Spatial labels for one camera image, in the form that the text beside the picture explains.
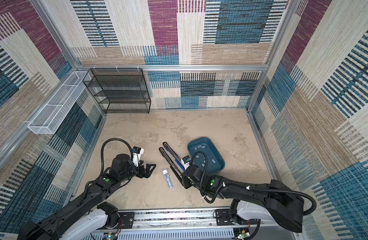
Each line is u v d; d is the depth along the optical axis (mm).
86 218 567
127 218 738
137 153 724
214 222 735
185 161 720
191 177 608
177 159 916
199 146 992
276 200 418
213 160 937
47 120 706
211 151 937
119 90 1087
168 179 851
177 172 870
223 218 738
